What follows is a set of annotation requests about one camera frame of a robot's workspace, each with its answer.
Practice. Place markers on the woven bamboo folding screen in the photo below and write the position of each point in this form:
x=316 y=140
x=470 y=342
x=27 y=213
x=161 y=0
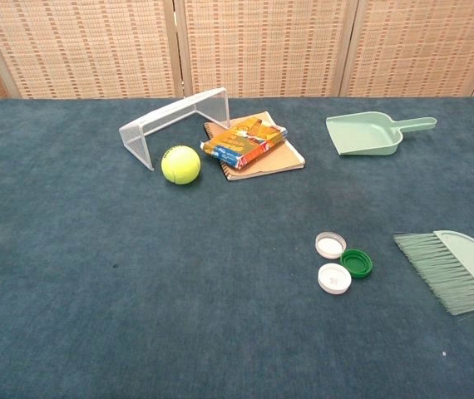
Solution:
x=262 y=41

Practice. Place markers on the white cap with hollow side up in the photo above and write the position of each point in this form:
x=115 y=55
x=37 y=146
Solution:
x=330 y=245

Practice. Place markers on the yellow tennis ball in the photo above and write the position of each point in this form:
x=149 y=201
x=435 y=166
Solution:
x=181 y=165

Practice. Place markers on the colourful snack packet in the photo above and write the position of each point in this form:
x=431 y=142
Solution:
x=241 y=143

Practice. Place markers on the green bottle cap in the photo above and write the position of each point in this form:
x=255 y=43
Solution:
x=358 y=264

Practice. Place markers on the brown spiral notebook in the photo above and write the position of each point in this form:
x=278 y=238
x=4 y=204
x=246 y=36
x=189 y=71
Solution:
x=278 y=160

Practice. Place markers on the blue carpet table cover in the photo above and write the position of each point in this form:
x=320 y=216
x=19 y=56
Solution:
x=95 y=291

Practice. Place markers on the mint green dustpan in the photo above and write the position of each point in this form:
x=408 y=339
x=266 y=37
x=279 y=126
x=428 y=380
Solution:
x=366 y=135

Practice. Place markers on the white bottle cap with print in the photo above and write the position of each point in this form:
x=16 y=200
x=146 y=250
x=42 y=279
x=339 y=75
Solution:
x=334 y=278

